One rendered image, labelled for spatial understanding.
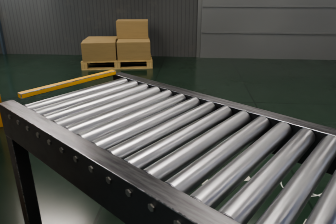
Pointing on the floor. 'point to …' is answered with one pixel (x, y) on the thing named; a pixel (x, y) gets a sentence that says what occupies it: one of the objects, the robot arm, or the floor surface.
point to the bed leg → (24, 182)
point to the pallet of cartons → (119, 47)
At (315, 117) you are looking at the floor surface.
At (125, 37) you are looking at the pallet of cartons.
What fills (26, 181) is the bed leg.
